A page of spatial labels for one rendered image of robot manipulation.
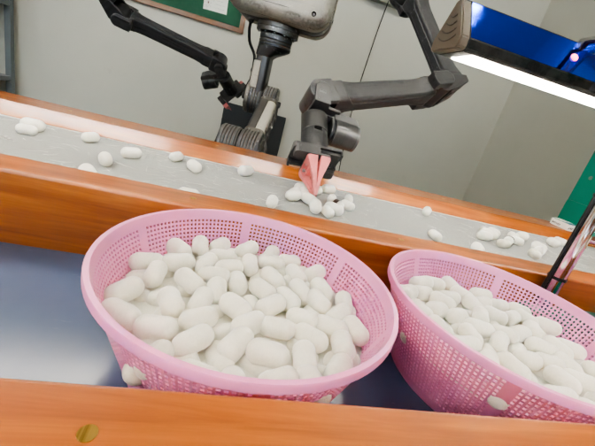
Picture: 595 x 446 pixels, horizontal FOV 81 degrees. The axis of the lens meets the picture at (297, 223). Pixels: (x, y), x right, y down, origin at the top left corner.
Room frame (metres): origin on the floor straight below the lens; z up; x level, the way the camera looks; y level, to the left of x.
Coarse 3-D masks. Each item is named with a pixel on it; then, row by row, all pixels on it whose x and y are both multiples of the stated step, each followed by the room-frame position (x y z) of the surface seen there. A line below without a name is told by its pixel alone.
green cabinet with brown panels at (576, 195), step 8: (592, 160) 1.14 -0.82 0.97; (584, 168) 1.15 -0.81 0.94; (592, 168) 1.12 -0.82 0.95; (584, 176) 1.13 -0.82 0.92; (592, 176) 1.11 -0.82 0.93; (576, 184) 1.14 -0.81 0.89; (584, 184) 1.12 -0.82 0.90; (592, 184) 1.10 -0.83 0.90; (576, 192) 1.13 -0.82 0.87; (584, 192) 1.11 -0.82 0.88; (592, 192) 1.09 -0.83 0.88; (576, 200) 1.12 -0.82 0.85; (584, 200) 1.10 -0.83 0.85
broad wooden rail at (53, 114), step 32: (0, 96) 0.68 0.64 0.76; (96, 128) 0.69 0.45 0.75; (128, 128) 0.72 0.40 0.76; (160, 128) 0.82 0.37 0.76; (224, 160) 0.75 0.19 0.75; (256, 160) 0.78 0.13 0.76; (352, 192) 0.82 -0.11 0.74; (384, 192) 0.85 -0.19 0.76; (416, 192) 0.93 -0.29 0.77; (512, 224) 0.94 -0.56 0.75; (544, 224) 1.00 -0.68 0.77
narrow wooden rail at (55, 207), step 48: (0, 192) 0.34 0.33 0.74; (48, 192) 0.36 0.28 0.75; (96, 192) 0.37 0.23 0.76; (144, 192) 0.39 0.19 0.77; (192, 192) 0.44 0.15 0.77; (0, 240) 0.34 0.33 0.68; (48, 240) 0.36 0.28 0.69; (336, 240) 0.44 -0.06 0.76; (384, 240) 0.47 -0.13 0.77; (576, 288) 0.54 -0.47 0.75
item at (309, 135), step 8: (312, 128) 0.72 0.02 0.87; (304, 136) 0.72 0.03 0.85; (312, 136) 0.71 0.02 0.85; (320, 136) 0.71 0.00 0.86; (296, 144) 0.67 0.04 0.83; (312, 144) 0.68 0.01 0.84; (320, 144) 0.69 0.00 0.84; (328, 152) 0.69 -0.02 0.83; (336, 152) 0.69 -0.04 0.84; (288, 160) 0.69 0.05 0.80; (296, 160) 0.70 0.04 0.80; (336, 160) 0.71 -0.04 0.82
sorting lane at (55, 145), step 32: (0, 128) 0.56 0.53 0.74; (64, 128) 0.67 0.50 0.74; (64, 160) 0.49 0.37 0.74; (96, 160) 0.53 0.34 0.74; (128, 160) 0.58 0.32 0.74; (160, 160) 0.64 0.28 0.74; (224, 192) 0.55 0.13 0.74; (256, 192) 0.61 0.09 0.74; (352, 224) 0.58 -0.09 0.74; (384, 224) 0.63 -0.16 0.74; (416, 224) 0.70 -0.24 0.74; (448, 224) 0.78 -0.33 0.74; (480, 224) 0.88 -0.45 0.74; (512, 256) 0.66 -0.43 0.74; (544, 256) 0.73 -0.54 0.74
